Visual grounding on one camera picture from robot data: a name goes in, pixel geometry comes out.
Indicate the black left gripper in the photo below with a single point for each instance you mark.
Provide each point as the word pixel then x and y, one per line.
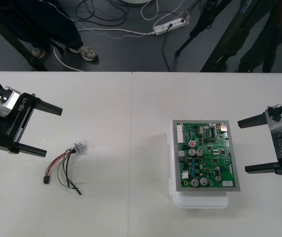
pixel 7 128

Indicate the black diagonal stand leg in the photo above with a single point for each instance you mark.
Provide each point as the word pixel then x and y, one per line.
pixel 19 44
pixel 226 42

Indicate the person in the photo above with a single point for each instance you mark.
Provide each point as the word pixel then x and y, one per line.
pixel 56 24

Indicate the black tripod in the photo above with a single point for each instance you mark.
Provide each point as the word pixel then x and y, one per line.
pixel 202 19

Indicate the white power strip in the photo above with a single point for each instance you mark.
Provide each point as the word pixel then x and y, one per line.
pixel 168 26

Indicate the white round base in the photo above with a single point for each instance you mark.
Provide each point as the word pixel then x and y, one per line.
pixel 135 1

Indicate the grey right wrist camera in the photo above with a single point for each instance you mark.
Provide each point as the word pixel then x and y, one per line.
pixel 280 121

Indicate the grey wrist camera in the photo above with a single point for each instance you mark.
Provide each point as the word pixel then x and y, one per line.
pixel 7 103
pixel 280 121

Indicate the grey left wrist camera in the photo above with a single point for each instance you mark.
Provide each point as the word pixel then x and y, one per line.
pixel 7 103

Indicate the green circuit board grey frame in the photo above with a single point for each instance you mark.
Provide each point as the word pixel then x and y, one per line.
pixel 205 158

